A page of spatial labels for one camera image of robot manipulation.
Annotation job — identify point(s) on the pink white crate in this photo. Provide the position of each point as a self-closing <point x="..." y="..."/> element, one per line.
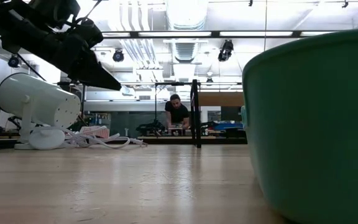
<point x="99" y="132"/>

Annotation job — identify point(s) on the silver ventilation duct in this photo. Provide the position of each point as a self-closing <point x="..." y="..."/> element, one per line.
<point x="186" y="18"/>

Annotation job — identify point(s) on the white background stand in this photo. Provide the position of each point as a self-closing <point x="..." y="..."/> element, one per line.
<point x="176" y="131"/>

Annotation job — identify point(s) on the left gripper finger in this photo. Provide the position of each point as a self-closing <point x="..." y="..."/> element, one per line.
<point x="95" y="76"/>

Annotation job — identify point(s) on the teal plastic bin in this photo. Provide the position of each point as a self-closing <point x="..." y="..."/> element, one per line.
<point x="315" y="140"/>

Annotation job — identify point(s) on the person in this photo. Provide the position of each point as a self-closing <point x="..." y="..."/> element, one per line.
<point x="177" y="113"/>

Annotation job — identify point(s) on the black background monitor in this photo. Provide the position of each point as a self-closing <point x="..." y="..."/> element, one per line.
<point x="230" y="113"/>

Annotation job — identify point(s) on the black overhead beam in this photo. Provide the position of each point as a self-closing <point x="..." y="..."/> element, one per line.
<point x="216" y="34"/>

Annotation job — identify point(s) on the black background frame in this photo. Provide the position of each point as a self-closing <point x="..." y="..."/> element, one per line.
<point x="141" y="83"/>

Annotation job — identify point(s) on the black background robot arm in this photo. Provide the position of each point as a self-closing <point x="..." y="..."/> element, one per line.
<point x="149" y="127"/>

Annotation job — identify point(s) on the blue background bin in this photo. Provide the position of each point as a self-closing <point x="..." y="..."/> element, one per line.
<point x="228" y="126"/>

